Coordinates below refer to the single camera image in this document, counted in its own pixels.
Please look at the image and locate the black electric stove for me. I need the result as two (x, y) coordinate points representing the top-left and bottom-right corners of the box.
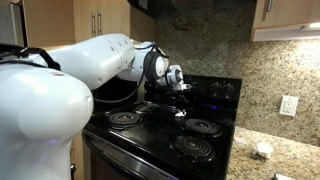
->
(81, 73), (243, 180)

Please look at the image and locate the flat white scrap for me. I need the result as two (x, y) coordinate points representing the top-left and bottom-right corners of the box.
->
(233, 136), (249, 146)

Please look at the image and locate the light wooden upper cabinet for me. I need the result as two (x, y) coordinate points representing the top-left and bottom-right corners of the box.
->
(21, 0), (156, 53)

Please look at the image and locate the grey metal appliance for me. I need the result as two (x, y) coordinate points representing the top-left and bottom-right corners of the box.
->
(0, 2), (26, 48)

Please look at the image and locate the small black coil burner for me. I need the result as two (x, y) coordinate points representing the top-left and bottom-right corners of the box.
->
(182, 118), (224, 137)
(105, 111), (145, 128)

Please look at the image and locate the small white object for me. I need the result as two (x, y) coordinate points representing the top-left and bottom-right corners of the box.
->
(272, 173), (294, 180)

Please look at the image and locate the wooden cabinet with light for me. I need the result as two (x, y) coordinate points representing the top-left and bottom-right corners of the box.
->
(250, 0), (320, 43)

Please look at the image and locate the large black coil burner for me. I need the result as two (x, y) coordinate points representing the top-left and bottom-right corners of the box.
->
(172, 134), (217, 161)

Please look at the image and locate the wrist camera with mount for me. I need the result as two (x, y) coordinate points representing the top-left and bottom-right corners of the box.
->
(179, 83), (194, 92)

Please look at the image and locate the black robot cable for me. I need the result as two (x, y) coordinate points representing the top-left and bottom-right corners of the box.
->
(0, 41), (171, 104)

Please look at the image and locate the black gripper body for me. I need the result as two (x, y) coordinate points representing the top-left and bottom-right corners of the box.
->
(173, 84), (194, 101)

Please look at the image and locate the white double wall outlet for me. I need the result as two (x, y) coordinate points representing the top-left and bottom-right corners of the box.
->
(278, 94), (300, 118)

